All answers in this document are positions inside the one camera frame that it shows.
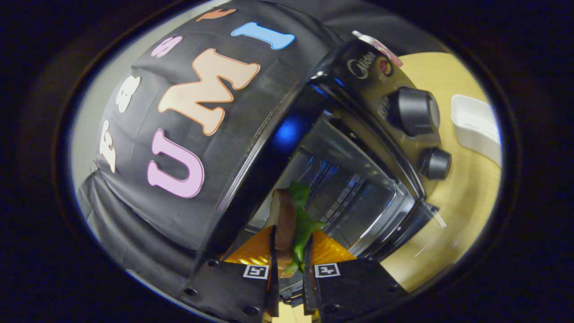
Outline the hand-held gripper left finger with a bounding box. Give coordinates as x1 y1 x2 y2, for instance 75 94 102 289
182 226 279 322

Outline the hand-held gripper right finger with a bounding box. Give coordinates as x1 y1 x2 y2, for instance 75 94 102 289
303 230 409 317

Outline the white bread lettuce sandwich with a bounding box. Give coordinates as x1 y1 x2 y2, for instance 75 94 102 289
265 181 326 279

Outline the black toaster oven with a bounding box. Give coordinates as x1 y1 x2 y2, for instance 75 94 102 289
197 38 453 308

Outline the white rectangular tray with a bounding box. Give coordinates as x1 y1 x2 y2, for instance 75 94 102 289
451 94 503 167

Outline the white spray bottle pink label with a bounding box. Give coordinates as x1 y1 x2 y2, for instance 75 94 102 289
352 30 404 68

